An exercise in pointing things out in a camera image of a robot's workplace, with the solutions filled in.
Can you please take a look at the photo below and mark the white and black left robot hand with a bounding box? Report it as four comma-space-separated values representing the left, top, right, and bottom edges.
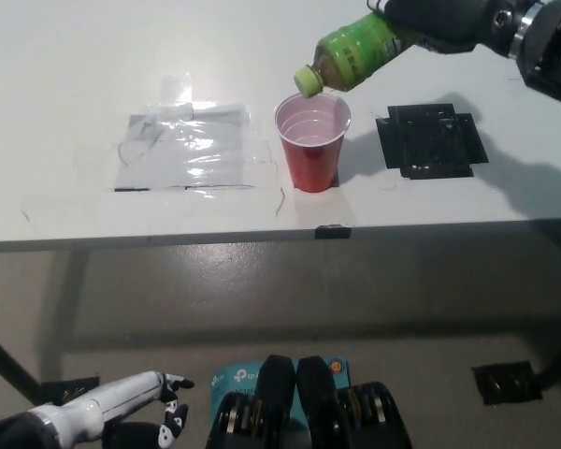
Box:
36, 370, 195, 449

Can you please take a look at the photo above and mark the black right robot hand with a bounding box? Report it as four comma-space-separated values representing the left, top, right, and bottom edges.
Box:
367, 0, 521, 57

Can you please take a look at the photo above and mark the green tea bottle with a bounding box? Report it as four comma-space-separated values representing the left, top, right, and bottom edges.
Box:
293, 11, 420, 98

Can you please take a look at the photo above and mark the red plastic cup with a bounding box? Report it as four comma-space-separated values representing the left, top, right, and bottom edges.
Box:
274, 92, 353, 193

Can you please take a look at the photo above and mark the black table leg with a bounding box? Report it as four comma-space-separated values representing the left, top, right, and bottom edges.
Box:
0, 325, 47, 407

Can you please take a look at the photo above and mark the large black tape patch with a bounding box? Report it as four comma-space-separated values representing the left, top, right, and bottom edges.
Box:
375, 103, 490, 180

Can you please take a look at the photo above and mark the teal tp-link box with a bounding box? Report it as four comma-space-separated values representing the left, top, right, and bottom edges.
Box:
209, 356, 352, 434

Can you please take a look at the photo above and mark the small black tape piece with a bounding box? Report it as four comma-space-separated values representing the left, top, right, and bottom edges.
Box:
315, 224, 352, 241

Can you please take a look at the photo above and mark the clear plastic tape patch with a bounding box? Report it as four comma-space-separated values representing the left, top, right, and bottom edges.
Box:
114, 101, 258, 194

